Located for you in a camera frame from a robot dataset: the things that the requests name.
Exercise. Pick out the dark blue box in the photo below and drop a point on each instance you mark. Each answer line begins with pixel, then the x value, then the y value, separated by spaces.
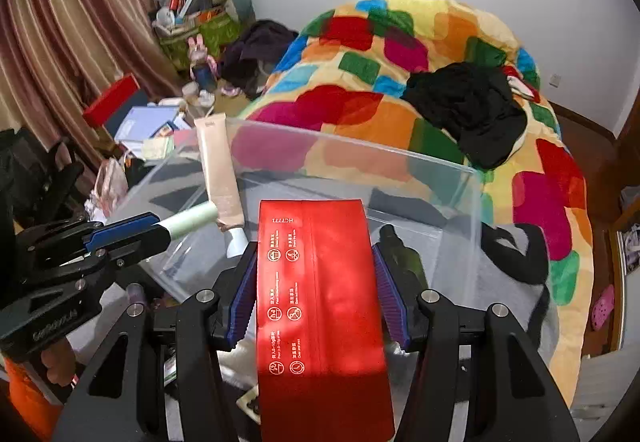
pixel 127 110

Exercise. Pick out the person's left hand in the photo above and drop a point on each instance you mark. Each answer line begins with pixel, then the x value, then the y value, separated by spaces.
pixel 57 362

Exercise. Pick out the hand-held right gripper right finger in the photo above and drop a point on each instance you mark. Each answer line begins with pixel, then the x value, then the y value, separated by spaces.
pixel 392 302

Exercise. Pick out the blue white booklet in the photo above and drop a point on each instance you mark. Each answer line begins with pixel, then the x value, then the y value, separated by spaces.
pixel 145 122

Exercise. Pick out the white wall socket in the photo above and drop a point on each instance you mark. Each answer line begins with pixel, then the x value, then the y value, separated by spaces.
pixel 554 80

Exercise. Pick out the green storage bin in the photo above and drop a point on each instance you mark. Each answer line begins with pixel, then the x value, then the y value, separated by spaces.
pixel 215 30

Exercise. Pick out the dark green bottle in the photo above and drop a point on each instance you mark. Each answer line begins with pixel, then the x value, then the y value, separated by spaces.
pixel 407 262

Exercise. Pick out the dark frame object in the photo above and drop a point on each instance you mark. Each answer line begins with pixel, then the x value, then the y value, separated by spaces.
pixel 40 182

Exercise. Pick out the person's left forearm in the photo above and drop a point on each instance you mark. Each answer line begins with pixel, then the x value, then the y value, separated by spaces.
pixel 25 402

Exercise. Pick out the pink plastic bag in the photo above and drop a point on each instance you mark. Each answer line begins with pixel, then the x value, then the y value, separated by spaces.
pixel 107 187

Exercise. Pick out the colourful patchwork blanket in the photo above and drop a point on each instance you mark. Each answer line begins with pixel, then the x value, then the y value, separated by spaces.
pixel 350 62

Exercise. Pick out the dark purple clothing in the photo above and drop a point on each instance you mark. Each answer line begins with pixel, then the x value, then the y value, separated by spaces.
pixel 255 47

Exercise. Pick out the clear plastic storage box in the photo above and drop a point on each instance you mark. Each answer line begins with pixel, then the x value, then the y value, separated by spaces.
pixel 350 172

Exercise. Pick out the pink flat box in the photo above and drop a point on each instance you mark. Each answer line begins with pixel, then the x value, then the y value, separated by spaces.
pixel 184 138

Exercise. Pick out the pink bunny bottle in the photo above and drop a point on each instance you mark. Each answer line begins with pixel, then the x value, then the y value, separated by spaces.
pixel 202 72

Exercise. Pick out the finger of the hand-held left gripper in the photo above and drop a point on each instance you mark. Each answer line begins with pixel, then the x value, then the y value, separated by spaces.
pixel 140 247
pixel 120 228

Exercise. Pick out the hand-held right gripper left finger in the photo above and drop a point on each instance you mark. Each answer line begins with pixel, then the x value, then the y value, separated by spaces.
pixel 242 294

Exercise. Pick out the pink slipper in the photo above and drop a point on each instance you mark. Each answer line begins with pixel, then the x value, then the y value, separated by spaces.
pixel 602 307

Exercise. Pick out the red foil package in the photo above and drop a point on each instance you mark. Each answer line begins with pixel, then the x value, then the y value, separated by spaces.
pixel 325 297

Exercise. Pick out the red box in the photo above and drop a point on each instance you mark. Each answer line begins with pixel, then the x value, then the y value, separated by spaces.
pixel 110 102

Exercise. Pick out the light green tube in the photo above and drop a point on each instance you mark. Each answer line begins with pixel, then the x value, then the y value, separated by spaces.
pixel 192 219

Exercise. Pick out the beige pink cosmetic tube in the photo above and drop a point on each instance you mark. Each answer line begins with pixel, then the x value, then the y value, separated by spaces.
pixel 217 172

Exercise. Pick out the grey black patterned blanket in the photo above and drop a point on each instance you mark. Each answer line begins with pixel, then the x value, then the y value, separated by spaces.
pixel 505 302

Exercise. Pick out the black clothing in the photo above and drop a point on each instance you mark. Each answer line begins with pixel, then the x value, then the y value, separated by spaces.
pixel 465 107

